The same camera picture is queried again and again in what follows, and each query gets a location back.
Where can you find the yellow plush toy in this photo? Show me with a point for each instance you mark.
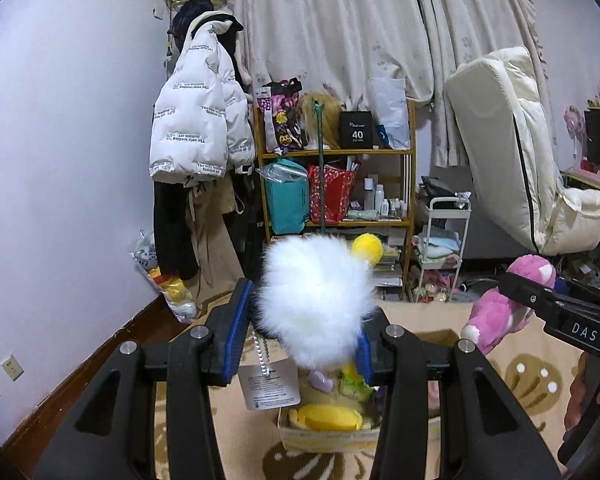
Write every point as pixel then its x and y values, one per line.
pixel 327 417

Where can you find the cream folded mattress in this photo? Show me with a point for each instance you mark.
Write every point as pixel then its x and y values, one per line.
pixel 515 150

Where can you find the teal shopping bag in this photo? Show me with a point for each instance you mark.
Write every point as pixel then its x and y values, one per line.
pixel 286 197

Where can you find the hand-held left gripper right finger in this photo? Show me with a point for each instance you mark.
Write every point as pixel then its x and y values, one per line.
pixel 365 357

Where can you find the wooden shelf rack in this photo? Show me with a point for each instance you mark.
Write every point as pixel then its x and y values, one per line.
pixel 340 160

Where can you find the green tissue pack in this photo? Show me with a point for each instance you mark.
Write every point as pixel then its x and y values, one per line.
pixel 355 389

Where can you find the stacks of books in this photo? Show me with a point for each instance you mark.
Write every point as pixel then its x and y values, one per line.
pixel 390 265

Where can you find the black box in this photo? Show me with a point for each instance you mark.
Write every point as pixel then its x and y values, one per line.
pixel 357 130

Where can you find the clear bag of toys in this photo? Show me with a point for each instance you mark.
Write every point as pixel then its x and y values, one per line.
pixel 170 285

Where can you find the printed cardboard box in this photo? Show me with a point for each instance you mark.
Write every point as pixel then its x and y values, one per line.
pixel 325 437

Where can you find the white fluffy plush toy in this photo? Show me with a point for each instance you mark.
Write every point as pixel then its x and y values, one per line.
pixel 315 295

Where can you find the red patterned bag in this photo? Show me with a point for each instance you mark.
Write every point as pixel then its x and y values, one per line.
pixel 330 195

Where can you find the white trolley cart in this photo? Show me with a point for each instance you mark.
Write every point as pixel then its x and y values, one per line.
pixel 442 245

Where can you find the black cartoon print bag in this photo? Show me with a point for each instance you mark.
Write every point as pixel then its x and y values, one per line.
pixel 282 115

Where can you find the green pole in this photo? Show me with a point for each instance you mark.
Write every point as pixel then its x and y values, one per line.
pixel 322 170

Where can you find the beige flower patterned blanket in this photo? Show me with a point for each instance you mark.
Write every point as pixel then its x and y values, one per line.
pixel 525 385

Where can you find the person's right hand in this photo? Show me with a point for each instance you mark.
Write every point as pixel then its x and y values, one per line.
pixel 576 405

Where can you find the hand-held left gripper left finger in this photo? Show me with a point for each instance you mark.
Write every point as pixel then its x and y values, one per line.
pixel 236 332

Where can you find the small purple plush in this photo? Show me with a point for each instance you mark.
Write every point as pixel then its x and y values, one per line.
pixel 321 381

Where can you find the white puffer jacket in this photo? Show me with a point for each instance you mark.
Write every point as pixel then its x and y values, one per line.
pixel 200 110

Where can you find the beige hanging coat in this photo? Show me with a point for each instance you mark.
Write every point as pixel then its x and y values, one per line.
pixel 215 240

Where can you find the blond wig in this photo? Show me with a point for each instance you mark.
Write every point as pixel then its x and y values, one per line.
pixel 319 120

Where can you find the white plastic bag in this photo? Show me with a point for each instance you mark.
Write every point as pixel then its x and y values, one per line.
pixel 391 110

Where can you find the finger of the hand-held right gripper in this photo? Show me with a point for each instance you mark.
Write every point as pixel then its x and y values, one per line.
pixel 585 292
pixel 527 292

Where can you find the black hanging trousers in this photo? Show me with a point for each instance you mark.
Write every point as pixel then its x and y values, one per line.
pixel 172 230

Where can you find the cream patterned curtain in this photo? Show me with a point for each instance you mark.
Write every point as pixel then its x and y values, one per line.
pixel 360 25

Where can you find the pink desk fan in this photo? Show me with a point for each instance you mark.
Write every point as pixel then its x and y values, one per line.
pixel 573 120

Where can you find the pink plush toy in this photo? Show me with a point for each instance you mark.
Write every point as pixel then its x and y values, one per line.
pixel 495 315

